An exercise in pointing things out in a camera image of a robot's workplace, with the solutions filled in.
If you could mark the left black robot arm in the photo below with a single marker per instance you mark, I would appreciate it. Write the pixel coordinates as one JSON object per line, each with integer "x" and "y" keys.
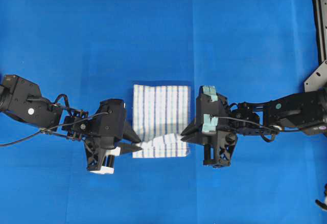
{"x": 22, "y": 101}

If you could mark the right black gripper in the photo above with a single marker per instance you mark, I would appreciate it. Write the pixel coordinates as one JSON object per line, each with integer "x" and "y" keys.
{"x": 218, "y": 148}

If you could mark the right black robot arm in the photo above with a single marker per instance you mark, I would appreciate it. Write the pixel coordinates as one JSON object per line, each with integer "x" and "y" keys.
{"x": 301, "y": 112}

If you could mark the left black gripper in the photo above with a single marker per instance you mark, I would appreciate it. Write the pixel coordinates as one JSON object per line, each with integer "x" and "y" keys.
{"x": 100, "y": 150}

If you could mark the black aluminium frame rail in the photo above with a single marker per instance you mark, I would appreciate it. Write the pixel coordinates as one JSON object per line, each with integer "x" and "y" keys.
{"x": 319, "y": 8}

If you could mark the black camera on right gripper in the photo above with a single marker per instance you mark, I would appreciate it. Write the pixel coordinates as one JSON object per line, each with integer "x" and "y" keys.
{"x": 211, "y": 107}

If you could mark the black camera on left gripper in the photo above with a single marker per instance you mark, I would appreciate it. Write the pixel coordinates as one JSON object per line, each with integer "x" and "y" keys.
{"x": 108, "y": 126}

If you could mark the blue striped white towel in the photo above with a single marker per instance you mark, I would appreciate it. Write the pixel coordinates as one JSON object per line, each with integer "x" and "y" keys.
{"x": 160, "y": 114}

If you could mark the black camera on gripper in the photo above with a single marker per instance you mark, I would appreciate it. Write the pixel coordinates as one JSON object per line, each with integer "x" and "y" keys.
{"x": 211, "y": 107}
{"x": 108, "y": 126}

